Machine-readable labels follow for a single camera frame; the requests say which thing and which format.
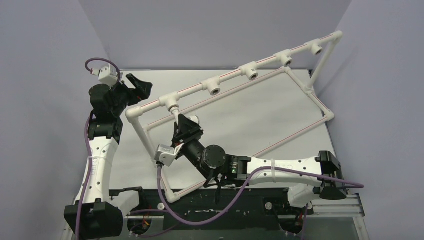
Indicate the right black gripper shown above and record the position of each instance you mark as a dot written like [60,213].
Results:
[187,135]

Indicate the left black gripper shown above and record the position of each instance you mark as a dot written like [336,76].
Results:
[142,92]

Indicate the white plastic water faucet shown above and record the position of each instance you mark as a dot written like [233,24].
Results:
[192,118]

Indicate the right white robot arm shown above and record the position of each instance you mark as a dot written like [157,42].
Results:
[317,177]

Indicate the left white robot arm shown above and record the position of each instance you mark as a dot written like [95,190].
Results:
[94,215]

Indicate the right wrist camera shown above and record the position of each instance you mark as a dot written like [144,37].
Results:
[167,154]

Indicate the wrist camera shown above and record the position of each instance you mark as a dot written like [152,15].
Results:
[108,75]
[167,154]

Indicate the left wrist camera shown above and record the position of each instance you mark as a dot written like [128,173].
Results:
[108,75]

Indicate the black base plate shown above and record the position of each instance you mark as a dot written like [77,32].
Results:
[256,208]

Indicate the white PVC pipe frame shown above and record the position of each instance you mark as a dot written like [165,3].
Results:
[267,109]

